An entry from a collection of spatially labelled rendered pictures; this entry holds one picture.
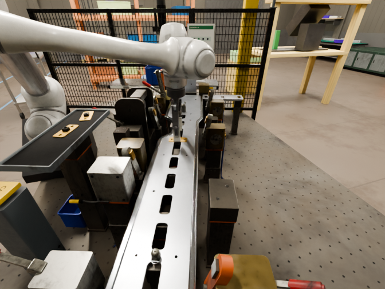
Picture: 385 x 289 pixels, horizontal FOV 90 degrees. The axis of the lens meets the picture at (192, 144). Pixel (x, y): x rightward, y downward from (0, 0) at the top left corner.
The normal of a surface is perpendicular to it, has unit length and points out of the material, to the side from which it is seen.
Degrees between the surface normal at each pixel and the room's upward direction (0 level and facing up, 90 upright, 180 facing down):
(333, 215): 0
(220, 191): 0
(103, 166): 0
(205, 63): 91
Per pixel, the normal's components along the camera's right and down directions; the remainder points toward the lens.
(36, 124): 0.22, -0.20
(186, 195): 0.00, -0.84
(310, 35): 0.22, 0.52
